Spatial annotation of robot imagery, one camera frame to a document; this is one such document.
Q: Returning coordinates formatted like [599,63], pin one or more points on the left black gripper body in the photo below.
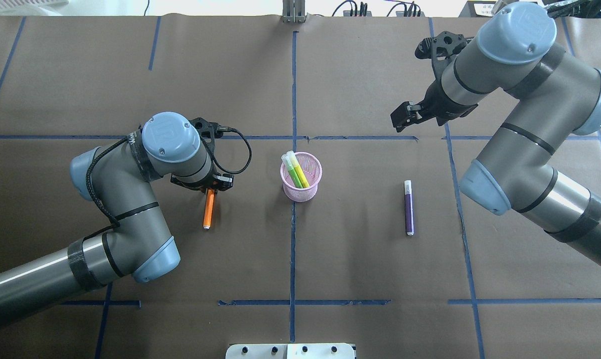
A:
[202,182]

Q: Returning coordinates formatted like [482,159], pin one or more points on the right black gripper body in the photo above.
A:
[440,105]

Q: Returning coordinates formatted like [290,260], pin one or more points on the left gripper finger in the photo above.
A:
[224,182]

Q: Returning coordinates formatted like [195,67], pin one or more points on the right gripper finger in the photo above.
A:
[400,125]
[406,111]

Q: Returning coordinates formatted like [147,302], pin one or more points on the orange highlighter pen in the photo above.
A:
[209,208]

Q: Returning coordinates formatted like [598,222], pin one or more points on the green highlighter pen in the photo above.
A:
[287,163]

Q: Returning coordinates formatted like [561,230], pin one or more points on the purple highlighter pen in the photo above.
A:
[409,208]

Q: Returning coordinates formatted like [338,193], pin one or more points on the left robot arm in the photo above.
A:
[137,240]

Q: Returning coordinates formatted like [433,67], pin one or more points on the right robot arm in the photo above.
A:
[558,95]

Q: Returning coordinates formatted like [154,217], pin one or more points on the pink mesh pen holder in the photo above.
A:
[313,171]

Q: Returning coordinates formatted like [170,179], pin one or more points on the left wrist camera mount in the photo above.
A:
[209,131]

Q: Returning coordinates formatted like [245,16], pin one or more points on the aluminium frame post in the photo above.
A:
[293,11]

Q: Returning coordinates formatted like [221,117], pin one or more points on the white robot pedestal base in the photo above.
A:
[292,351]

